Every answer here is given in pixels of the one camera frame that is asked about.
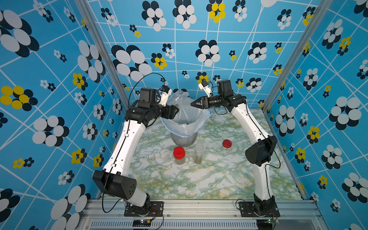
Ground left aluminium corner post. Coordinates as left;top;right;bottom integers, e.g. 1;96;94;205
75;0;129;109

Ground aluminium front rail frame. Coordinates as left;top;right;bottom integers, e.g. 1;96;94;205
78;199;328;230

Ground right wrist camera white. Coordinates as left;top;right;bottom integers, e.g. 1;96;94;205
198;80;213;97

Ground red jar lid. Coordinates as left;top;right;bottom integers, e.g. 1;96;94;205
222;140;232;149

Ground right circuit board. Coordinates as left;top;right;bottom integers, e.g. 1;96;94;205
257;219;279;230

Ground right aluminium corner post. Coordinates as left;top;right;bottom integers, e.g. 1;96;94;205
262;0;333;115

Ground circuit board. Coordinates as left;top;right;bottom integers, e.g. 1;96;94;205
132;219;152;229
257;219;279;230

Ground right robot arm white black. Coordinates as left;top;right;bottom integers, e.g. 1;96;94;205
191;80;278;216

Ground aluminium corner post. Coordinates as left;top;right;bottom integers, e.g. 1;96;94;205
75;0;129;109
262;0;333;115

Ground red lid jar left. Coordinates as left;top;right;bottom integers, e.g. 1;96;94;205
173;147;186;165

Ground left circuit board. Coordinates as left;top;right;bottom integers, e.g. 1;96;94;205
132;219;152;229

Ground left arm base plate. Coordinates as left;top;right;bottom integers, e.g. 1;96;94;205
124;201;164;217

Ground lidless clear jar beans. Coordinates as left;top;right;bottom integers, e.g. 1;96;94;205
194;143;205;164

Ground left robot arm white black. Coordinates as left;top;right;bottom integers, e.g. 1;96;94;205
93;86;179;215

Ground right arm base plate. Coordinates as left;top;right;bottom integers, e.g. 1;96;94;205
235;201;280;219

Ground left black cable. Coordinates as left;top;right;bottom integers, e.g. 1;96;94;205
127;72;167;108

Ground white plastic bin liner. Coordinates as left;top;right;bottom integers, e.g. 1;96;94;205
161;90;212;138

